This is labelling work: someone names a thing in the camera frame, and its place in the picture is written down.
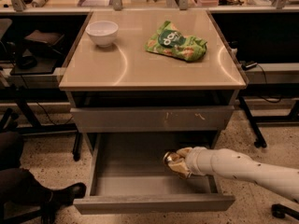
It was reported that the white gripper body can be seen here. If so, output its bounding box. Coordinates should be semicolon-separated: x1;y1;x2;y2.
185;147;212;175

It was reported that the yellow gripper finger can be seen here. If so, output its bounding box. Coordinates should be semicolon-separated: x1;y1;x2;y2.
169;160;191;179
177;147;192;158

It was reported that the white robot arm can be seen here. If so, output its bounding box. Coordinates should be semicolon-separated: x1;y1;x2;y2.
164;147;299;203

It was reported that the closed grey upper drawer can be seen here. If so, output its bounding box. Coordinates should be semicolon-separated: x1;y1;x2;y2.
71;105;234;133

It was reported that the open grey lower drawer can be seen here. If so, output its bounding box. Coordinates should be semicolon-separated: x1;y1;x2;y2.
74;132;235;215

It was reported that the grey drawer cabinet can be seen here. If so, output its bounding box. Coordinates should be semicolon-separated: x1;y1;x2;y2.
60;9;247;147

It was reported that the black desk leg right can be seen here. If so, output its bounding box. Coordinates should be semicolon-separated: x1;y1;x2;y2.
238;96;267;148

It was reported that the black desk leg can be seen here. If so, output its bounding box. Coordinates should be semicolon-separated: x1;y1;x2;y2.
238;96;267;148
72;133;82;161

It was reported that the black chair caster right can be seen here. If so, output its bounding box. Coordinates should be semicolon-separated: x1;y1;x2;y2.
271;203;299;220

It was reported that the black desk leg left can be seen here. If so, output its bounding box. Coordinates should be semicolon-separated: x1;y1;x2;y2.
72;133;82;161

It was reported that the black power adapter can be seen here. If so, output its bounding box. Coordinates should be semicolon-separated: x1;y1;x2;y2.
241;61;258;71

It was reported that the green chip bag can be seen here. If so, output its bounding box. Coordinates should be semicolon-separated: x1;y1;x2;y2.
145;21;207;62

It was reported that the white ceramic bowl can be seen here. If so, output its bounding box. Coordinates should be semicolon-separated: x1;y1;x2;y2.
85;21;119;47

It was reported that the black shoe and leg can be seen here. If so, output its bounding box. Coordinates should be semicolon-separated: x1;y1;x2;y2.
0;132;86;224

